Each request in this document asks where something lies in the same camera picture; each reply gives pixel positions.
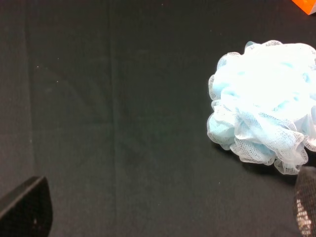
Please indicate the light blue mesh bath loofah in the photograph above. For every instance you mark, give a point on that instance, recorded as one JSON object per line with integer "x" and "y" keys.
{"x": 264, "y": 104}

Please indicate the colourful puzzle cube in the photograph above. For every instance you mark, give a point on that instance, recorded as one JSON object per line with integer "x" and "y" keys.
{"x": 308, "y": 6}

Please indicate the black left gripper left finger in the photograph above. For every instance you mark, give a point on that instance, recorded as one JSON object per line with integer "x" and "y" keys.
{"x": 26, "y": 211}

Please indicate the black tablecloth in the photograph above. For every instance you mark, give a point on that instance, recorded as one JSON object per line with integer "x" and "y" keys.
{"x": 109, "y": 100}

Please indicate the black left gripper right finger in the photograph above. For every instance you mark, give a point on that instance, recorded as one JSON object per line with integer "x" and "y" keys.
{"x": 305, "y": 201}

